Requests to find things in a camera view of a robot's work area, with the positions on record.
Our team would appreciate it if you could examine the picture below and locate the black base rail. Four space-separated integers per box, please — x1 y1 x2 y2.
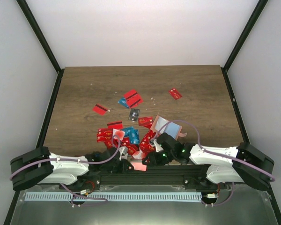
67 165 217 190

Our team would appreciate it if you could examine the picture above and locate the red striped card left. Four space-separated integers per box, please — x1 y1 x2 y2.
92 104 108 116

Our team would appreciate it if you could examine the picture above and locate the pink card holder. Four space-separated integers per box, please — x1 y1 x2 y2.
150 115 187 140

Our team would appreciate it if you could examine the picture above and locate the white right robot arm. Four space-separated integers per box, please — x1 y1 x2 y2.
142 133 274 191

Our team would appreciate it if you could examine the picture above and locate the white card red dot left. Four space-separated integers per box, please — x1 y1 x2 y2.
112 129 125 141

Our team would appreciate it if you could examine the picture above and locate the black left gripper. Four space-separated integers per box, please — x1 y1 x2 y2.
101 159 134 174

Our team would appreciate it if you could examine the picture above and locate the red VIP card upper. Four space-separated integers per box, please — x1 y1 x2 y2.
138 117 153 127

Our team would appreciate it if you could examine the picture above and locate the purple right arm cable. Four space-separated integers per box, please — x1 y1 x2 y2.
154 120 276 207

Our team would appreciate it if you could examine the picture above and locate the black frame post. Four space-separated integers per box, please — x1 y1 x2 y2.
16 0 62 74
222 0 269 71

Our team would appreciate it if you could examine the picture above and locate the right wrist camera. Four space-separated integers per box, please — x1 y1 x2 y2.
149 139 163 152

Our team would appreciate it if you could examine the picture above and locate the black frame post left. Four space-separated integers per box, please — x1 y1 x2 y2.
16 0 62 74

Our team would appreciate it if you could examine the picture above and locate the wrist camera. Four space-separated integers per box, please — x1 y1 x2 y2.
118 147 128 161
149 139 163 152

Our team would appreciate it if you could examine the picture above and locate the light blue slotted cable duct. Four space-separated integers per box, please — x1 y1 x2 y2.
24 192 202 203

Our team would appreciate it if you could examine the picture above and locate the small red card far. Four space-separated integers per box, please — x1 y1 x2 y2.
168 88 182 100

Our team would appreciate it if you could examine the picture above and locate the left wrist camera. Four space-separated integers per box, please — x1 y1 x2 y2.
118 147 128 161

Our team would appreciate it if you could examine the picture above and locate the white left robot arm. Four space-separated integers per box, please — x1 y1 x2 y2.
10 146 134 191

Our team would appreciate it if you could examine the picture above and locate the black VIP card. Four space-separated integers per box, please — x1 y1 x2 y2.
128 108 140 121

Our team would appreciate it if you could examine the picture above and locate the blue card in pile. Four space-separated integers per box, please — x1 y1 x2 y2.
121 127 140 144

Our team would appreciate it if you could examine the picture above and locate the black frame post right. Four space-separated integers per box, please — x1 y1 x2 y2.
222 0 269 71

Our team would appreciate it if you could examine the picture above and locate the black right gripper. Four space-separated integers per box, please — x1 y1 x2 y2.
142 150 176 167

